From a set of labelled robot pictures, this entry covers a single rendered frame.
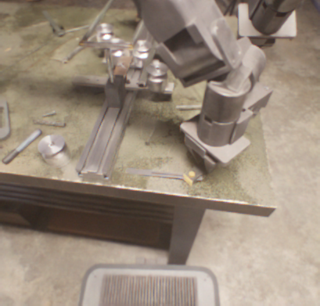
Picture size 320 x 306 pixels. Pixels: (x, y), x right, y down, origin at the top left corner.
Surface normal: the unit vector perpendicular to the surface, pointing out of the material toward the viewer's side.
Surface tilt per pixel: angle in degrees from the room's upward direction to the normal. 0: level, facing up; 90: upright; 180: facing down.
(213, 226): 0
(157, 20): 96
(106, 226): 4
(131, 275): 0
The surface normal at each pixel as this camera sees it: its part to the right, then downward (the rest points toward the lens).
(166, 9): -0.44, 0.76
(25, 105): 0.00, -0.62
